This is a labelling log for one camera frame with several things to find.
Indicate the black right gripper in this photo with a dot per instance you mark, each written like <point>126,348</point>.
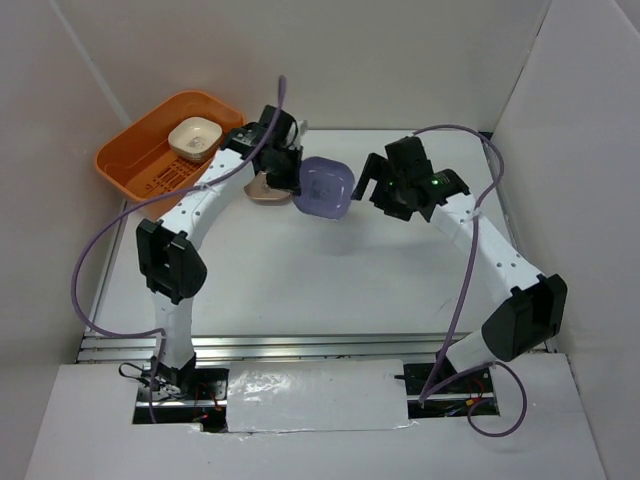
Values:
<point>376,168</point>

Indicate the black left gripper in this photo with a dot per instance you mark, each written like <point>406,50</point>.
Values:
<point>288,182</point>

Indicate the brown panda plate back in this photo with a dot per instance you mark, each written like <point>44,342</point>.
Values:
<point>259,192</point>

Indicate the purple plate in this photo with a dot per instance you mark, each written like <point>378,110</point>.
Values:
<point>326,188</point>

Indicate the cream panda plate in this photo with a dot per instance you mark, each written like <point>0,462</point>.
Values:
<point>195,139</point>

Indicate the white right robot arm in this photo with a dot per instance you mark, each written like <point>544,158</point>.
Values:
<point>529,304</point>

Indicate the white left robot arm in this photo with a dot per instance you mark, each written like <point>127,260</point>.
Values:
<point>168,249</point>

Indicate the orange plastic bin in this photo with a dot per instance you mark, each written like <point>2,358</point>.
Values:
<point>140,163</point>

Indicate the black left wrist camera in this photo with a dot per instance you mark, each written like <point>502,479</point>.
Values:
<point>287,131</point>

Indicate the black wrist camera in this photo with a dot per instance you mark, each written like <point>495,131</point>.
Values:
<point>287,131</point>
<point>408,159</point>

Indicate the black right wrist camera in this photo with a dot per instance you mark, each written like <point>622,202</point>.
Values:
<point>408,159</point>

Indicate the aluminium rail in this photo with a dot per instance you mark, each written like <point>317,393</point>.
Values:
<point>212,349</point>

